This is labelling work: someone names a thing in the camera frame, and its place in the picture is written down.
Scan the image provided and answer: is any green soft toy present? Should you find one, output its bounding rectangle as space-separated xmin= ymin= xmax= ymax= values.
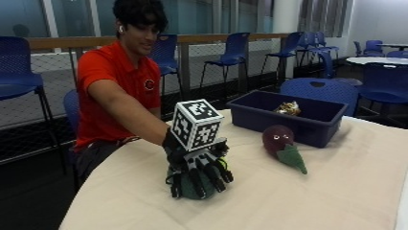
xmin=166 ymin=165 xmax=231 ymax=201

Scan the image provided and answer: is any purple eggplant soft toy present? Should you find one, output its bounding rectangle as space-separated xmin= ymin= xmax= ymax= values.
xmin=261 ymin=124 xmax=308 ymax=175

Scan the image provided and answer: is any white marker cube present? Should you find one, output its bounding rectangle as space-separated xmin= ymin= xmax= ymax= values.
xmin=170 ymin=98 xmax=225 ymax=153

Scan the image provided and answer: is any beige tablecloth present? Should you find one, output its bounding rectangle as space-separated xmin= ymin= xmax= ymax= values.
xmin=57 ymin=108 xmax=408 ymax=230

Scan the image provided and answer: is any golden striped soft toy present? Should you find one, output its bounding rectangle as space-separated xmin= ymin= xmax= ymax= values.
xmin=272 ymin=101 xmax=302 ymax=117

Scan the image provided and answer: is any dark blue plastic bin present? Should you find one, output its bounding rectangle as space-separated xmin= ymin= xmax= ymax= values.
xmin=225 ymin=89 xmax=349 ymax=150

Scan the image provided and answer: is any blue chair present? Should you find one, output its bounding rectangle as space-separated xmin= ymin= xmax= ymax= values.
xmin=278 ymin=77 xmax=361 ymax=118
xmin=353 ymin=39 xmax=386 ymax=58
xmin=260 ymin=31 xmax=305 ymax=80
xmin=385 ymin=50 xmax=408 ymax=59
xmin=356 ymin=61 xmax=408 ymax=121
xmin=199 ymin=32 xmax=252 ymax=97
xmin=0 ymin=35 xmax=69 ymax=175
xmin=62 ymin=88 xmax=82 ymax=193
xmin=146 ymin=34 xmax=184 ymax=101
xmin=296 ymin=31 xmax=341 ymax=80

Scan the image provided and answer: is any the person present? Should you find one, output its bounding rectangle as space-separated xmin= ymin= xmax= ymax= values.
xmin=72 ymin=0 xmax=172 ymax=185

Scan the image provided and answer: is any white round table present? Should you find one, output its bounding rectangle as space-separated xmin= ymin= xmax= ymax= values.
xmin=374 ymin=43 xmax=408 ymax=50
xmin=344 ymin=56 xmax=408 ymax=67

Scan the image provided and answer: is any wooden railing with mesh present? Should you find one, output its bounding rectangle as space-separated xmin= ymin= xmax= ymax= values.
xmin=0 ymin=33 xmax=294 ymax=128

